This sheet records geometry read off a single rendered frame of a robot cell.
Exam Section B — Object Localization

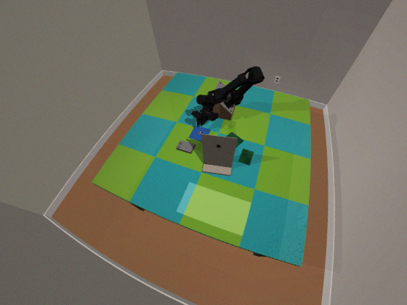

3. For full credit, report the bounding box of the blue flat square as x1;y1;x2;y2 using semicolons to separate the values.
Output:
188;126;211;142

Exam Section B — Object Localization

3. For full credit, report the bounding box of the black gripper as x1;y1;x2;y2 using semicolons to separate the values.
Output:
191;105;214;126

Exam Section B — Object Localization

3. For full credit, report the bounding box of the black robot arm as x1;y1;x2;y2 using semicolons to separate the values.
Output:
196;66;265;121

